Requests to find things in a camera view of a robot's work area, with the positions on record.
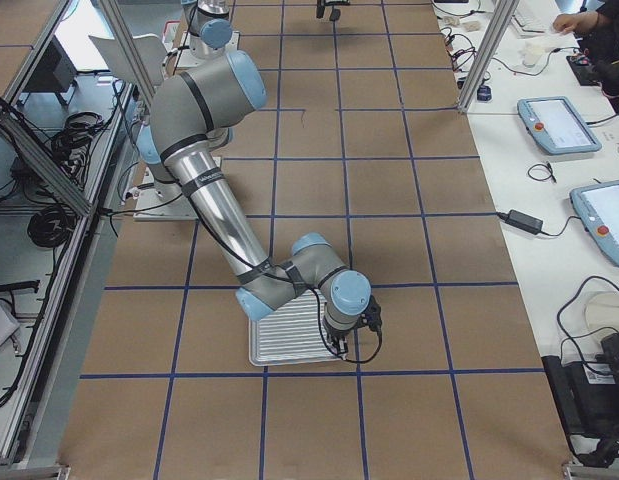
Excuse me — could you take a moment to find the ribbed metal tray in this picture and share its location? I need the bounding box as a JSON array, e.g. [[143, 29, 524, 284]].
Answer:
[[249, 291, 337, 367]]

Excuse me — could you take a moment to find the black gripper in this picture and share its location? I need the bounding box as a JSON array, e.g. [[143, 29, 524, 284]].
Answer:
[[316, 0, 350, 22], [320, 319, 360, 360]]

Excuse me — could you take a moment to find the upper blue teach pendant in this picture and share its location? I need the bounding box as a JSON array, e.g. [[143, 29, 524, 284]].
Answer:
[[517, 96, 602, 155]]

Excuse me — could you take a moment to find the person hand at desk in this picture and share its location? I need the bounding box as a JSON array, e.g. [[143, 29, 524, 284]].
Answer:
[[552, 11, 599, 35]]

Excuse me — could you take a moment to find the aluminium frame post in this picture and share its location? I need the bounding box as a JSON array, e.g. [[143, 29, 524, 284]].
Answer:
[[457, 0, 519, 114]]

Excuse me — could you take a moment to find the black power adapter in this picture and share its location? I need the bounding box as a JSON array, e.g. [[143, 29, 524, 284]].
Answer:
[[506, 209, 543, 235]]

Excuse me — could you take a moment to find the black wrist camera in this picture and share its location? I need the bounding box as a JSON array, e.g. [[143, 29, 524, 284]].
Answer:
[[361, 295, 383, 337]]

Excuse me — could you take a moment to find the white plastic chair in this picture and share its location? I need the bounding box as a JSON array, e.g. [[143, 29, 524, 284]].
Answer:
[[88, 34, 167, 87]]

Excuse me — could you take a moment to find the blue teach pendant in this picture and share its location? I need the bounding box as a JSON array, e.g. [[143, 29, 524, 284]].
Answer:
[[569, 180, 619, 267], [517, 96, 602, 155]]

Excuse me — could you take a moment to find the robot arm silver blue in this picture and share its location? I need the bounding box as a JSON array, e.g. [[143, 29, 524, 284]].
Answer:
[[150, 50, 382, 360], [181, 0, 234, 59]]

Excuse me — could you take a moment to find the lower blue teach pendant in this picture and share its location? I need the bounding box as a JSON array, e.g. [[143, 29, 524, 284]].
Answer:
[[569, 180, 619, 267]]

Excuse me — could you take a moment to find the black device on desk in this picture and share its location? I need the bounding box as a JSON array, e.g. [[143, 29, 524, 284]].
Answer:
[[542, 332, 619, 468]]

